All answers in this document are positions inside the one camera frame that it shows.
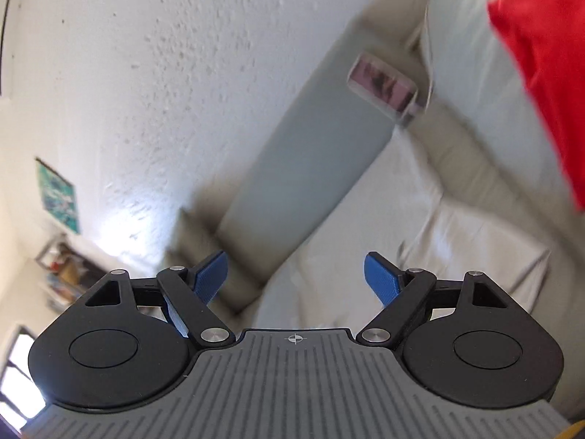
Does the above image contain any white garment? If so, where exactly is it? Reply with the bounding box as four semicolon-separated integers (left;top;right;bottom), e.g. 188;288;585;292
250;132;552;331

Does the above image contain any white smartphone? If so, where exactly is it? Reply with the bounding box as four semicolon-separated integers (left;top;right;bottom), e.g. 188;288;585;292
347;52;419;127

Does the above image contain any teal wall poster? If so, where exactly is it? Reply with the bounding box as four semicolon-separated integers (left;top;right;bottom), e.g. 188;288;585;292
35;157;81;235

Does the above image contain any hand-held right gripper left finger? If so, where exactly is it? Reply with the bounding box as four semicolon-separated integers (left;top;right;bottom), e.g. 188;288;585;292
84;250;237;349

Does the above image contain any window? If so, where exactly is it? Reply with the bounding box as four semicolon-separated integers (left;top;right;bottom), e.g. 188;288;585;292
0;324;47;422

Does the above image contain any light grey sofa cushion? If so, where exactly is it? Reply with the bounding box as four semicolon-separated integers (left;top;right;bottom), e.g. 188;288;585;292
419;0;574;204

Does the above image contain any grey sofa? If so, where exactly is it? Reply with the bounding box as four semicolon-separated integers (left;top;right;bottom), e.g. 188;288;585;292
168;0;585;330

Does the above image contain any red cloth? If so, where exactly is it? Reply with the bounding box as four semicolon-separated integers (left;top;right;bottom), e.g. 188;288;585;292
486;0;585;214

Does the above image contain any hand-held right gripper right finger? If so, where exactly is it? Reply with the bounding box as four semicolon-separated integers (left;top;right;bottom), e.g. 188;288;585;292
356;251;522;347

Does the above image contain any cluttered shelf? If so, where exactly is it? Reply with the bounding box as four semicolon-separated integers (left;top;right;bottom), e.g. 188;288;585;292
34;232;111;312

